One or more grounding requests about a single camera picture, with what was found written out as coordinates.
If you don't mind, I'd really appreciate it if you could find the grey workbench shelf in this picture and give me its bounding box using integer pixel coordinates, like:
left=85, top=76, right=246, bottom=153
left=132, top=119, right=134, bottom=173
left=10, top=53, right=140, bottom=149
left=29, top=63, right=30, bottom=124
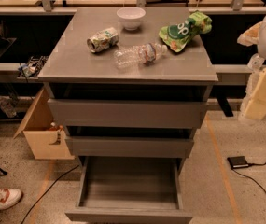
left=0, top=6, right=266, bottom=85

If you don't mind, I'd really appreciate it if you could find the grey top drawer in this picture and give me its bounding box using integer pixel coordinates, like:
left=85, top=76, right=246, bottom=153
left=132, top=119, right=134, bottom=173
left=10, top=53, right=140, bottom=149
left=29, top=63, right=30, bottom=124
left=48, top=99, right=206, bottom=129

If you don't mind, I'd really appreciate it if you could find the clear plastic water bottle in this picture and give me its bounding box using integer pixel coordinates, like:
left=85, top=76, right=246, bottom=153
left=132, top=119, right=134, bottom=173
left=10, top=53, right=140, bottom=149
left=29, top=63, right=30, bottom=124
left=114, top=43, right=168, bottom=69

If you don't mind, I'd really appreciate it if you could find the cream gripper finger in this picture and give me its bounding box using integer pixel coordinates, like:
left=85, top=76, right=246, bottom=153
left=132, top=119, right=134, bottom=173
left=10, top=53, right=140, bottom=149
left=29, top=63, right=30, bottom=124
left=237, top=22, right=261, bottom=46
left=239, top=67, right=266, bottom=121

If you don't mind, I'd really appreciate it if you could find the grey middle drawer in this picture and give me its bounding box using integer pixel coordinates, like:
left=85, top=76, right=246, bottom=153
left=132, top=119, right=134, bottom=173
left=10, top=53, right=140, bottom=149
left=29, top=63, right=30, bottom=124
left=65, top=136, right=194, bottom=158

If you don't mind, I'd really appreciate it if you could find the open cardboard box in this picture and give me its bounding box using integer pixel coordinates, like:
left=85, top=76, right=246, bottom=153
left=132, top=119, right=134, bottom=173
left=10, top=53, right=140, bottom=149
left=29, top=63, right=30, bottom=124
left=14, top=88, right=74, bottom=160

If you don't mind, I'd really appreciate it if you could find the grey drawer cabinet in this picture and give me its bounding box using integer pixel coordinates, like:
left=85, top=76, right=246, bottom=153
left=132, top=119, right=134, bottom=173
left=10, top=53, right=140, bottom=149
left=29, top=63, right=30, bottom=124
left=37, top=7, right=219, bottom=161

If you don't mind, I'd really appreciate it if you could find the white red sneaker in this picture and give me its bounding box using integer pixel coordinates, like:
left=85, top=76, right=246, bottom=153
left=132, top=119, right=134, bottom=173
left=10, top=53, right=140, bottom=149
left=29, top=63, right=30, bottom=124
left=0, top=189, right=22, bottom=210

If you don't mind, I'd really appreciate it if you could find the green chip bag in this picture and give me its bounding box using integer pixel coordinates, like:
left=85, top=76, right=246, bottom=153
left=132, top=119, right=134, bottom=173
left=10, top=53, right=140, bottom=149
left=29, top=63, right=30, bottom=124
left=159, top=11, right=212, bottom=53

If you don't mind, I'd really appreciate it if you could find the black pedal cable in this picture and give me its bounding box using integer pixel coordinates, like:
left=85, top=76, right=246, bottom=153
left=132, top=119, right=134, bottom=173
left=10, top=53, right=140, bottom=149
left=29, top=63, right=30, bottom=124
left=231, top=141, right=266, bottom=224

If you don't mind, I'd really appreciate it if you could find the crushed green soda can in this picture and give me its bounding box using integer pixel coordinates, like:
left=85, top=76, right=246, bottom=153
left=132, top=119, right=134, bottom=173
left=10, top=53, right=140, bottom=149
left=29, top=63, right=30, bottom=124
left=87, top=27, right=119, bottom=53

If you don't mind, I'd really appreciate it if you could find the grey drawer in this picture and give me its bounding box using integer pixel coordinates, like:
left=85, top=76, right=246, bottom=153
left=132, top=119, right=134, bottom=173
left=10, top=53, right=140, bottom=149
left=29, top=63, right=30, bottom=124
left=48, top=99, right=206, bottom=129
left=65, top=136, right=194, bottom=158
left=65, top=157, right=192, bottom=224

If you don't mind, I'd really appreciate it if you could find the white bowl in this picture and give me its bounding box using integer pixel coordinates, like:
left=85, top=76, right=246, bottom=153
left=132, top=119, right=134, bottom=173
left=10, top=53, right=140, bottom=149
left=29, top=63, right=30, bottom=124
left=117, top=7, right=146, bottom=31

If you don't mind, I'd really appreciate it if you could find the hand sanitizer pump bottle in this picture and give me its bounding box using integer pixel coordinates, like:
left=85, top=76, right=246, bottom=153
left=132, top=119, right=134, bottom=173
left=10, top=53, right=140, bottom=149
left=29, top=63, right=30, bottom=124
left=247, top=53, right=264, bottom=71

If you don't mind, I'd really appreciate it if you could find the black floor cable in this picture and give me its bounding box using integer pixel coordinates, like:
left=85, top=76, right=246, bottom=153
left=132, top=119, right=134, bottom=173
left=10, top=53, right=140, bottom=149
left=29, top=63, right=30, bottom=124
left=20, top=164, right=81, bottom=224

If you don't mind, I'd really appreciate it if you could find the grey bottom drawer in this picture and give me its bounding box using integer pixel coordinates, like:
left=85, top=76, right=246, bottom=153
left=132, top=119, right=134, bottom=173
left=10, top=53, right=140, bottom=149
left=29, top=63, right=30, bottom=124
left=65, top=157, right=192, bottom=224

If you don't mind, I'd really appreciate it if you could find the black foot pedal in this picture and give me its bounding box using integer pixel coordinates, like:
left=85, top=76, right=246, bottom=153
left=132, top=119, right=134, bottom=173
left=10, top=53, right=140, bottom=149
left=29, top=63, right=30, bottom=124
left=227, top=156, right=249, bottom=169

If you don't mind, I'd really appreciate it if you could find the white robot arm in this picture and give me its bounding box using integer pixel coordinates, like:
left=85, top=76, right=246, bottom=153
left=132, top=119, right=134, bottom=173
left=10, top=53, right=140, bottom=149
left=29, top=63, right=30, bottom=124
left=237, top=16, right=266, bottom=123

